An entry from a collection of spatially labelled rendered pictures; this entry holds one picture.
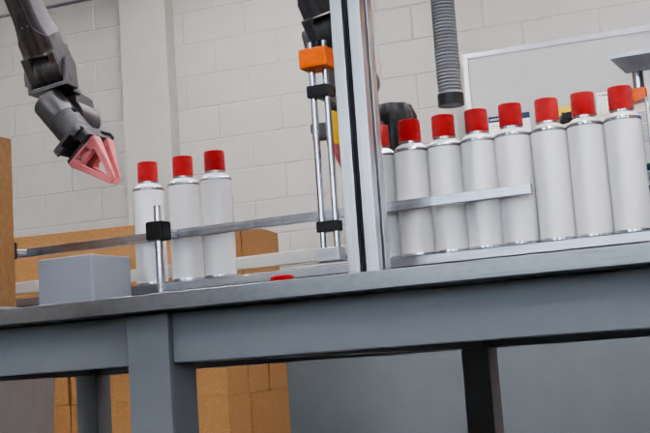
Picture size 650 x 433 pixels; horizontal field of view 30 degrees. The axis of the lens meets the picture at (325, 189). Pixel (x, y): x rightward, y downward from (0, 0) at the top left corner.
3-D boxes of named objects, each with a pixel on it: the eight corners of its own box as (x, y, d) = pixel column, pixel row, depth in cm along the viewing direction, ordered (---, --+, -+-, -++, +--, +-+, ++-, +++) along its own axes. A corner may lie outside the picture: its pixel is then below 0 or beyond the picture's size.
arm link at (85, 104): (21, 66, 211) (63, 52, 208) (60, 81, 222) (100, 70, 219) (28, 130, 208) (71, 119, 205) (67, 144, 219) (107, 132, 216)
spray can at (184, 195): (211, 281, 195) (204, 157, 198) (193, 280, 191) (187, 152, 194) (183, 284, 198) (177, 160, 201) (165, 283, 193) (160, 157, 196)
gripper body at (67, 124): (117, 138, 209) (93, 111, 212) (81, 129, 200) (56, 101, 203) (94, 166, 210) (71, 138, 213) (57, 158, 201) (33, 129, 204)
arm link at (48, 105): (24, 106, 208) (45, 82, 207) (48, 115, 214) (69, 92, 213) (46, 133, 205) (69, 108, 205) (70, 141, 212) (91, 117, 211)
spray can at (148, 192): (175, 285, 199) (168, 161, 201) (157, 284, 194) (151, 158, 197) (148, 288, 201) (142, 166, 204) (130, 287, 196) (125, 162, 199)
